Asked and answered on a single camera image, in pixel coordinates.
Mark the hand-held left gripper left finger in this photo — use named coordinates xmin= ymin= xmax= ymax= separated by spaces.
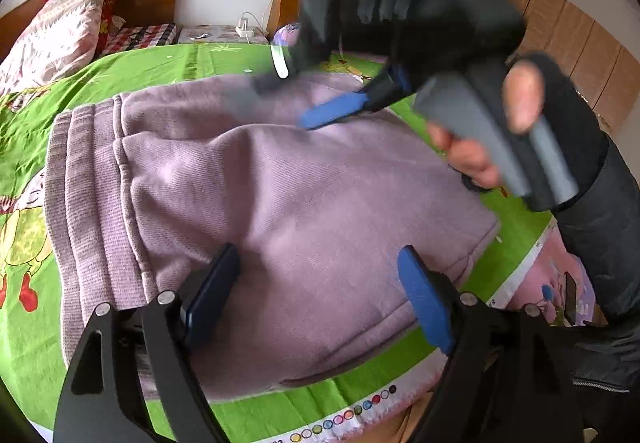
xmin=52 ymin=243 xmax=241 ymax=443

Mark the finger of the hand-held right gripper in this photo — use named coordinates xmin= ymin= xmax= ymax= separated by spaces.
xmin=382 ymin=64 xmax=413 ymax=93
xmin=299 ymin=80 xmax=401 ymax=130

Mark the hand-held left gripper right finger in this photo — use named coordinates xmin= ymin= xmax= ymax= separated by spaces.
xmin=396 ymin=245 xmax=586 ymax=443

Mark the purple knit sweater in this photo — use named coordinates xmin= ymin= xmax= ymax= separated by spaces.
xmin=44 ymin=72 xmax=501 ymax=404

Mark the person's right forearm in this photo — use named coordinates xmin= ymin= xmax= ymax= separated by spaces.
xmin=550 ymin=133 xmax=640 ymax=329

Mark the person's right hand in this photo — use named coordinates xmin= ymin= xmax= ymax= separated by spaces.
xmin=427 ymin=50 xmax=610 ymax=214

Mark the purple cartoon pillow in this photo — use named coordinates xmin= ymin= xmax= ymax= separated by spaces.
xmin=272 ymin=22 xmax=302 ymax=48

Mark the white power strip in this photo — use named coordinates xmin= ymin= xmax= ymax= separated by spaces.
xmin=235 ymin=13 xmax=258 ymax=38

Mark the pink cartoon bed sheet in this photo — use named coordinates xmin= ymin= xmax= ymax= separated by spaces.
xmin=492 ymin=223 xmax=601 ymax=329

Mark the green cartoon bed sheet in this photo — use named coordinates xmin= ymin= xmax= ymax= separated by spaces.
xmin=0 ymin=40 xmax=558 ymax=443

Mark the floral nightstand cover cloth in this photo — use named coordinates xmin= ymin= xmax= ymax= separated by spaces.
xmin=179 ymin=23 xmax=271 ymax=45

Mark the black smartphone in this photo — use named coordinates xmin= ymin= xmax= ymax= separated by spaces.
xmin=563 ymin=270 xmax=579 ymax=325

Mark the wooden wardrobe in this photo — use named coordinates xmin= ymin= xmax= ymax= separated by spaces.
xmin=500 ymin=0 xmax=640 ymax=134

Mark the person's dark jacket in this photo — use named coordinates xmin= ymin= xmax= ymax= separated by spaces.
xmin=565 ymin=318 xmax=640 ymax=443

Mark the plaid bed sheet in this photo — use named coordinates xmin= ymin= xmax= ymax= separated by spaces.
xmin=102 ymin=16 xmax=180 ymax=55

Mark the pink patterned pillow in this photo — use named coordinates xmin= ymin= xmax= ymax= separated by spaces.
xmin=0 ymin=0 xmax=107 ymax=96

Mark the white cable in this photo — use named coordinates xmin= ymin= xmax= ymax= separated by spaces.
xmin=250 ymin=0 xmax=276 ymax=36

